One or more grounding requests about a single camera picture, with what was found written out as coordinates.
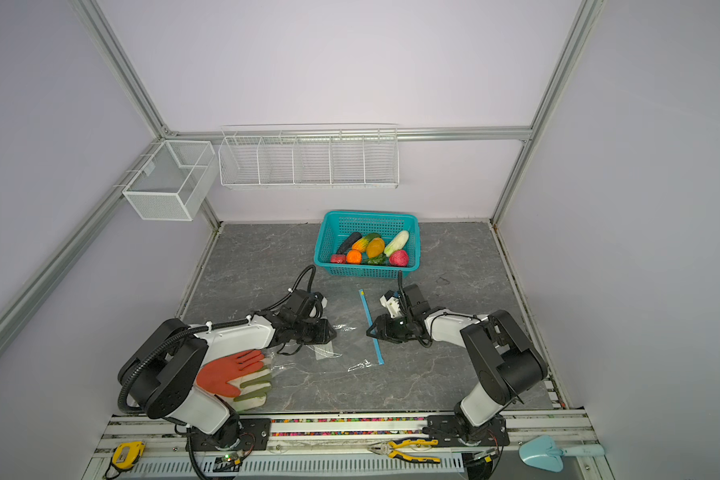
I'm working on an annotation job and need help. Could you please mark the clear zip top bag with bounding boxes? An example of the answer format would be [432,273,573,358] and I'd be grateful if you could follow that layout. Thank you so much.
[263,287,386,376]

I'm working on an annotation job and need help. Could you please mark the yellow orange mango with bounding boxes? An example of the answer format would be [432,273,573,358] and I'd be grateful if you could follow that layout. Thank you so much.
[366,238,386,259]

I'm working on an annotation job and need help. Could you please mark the small orange fruit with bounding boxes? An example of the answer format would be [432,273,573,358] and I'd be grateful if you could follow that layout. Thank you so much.
[346,249,363,265]

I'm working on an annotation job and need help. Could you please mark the teal plastic basket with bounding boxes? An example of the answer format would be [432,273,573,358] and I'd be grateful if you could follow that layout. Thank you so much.
[314,211,421,279]

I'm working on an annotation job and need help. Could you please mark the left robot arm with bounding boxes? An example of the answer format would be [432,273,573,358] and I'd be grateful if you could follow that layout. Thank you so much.
[118,289,336,445]

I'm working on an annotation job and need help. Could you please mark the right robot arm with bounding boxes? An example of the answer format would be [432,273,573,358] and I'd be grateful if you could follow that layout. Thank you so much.
[366,284,548,431]

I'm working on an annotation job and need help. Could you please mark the pink red round fruit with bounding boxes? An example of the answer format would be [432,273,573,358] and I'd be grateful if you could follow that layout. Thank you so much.
[388,249,409,268]

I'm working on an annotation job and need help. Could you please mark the green vegetable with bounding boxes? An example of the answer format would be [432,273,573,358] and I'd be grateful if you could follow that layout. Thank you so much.
[365,253,388,266]

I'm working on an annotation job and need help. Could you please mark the white radish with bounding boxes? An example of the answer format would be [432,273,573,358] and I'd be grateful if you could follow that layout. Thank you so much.
[384,230,410,257]

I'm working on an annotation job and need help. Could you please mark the red white work glove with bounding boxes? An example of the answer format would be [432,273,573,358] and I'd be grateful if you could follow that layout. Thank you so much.
[196,350,272,412]

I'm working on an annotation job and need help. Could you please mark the light blue scoop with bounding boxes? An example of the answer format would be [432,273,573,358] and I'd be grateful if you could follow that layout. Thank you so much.
[518,435,605,473]

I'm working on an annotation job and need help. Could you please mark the white mesh box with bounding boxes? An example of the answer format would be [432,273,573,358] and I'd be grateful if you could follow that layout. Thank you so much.
[123,140,219,221]

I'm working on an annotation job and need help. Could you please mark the yellow tape measure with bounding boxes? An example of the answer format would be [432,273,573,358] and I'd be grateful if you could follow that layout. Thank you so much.
[110,441,146,473]

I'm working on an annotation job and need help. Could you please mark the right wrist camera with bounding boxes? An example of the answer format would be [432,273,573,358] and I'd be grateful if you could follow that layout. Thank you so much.
[380,290,403,319]

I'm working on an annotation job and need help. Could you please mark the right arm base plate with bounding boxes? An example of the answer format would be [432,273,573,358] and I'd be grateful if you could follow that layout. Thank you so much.
[422,414,510,447]

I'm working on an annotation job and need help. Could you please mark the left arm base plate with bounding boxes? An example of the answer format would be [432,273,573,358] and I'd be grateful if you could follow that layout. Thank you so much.
[188,417,272,452]

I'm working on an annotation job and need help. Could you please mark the yellow handled pliers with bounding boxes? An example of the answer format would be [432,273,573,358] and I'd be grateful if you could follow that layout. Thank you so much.
[368,438,442,464]

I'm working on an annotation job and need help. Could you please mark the white slotted cable duct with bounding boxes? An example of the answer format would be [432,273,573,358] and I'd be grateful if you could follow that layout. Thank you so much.
[121,453,466,479]

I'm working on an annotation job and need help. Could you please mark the white wire shelf basket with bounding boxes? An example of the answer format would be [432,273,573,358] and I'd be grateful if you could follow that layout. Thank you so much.
[218,123,400,189]

